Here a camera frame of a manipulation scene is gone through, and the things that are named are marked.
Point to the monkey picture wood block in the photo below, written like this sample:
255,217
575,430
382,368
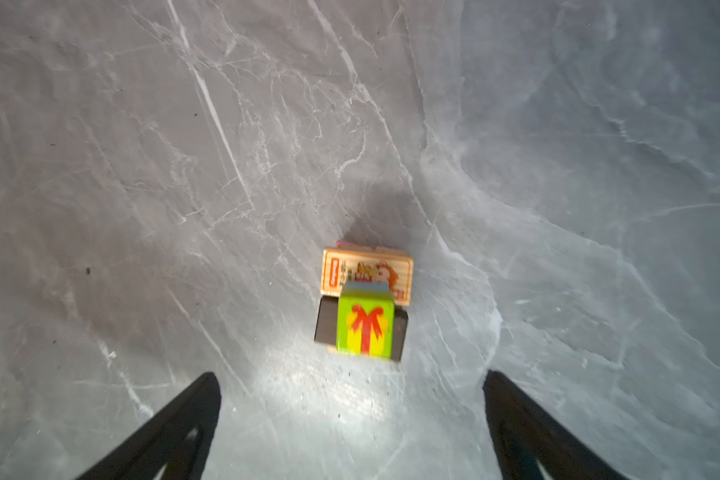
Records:
340,265

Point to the green cube red figure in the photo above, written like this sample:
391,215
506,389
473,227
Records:
365,322

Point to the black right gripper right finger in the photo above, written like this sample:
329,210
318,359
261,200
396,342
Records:
529,443

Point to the dark brown wood block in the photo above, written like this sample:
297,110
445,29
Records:
326,326

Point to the pink wood block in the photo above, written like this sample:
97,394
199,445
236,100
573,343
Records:
347,245

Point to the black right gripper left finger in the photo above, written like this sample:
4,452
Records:
174,444

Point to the blue letter P cube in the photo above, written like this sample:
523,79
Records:
358,288

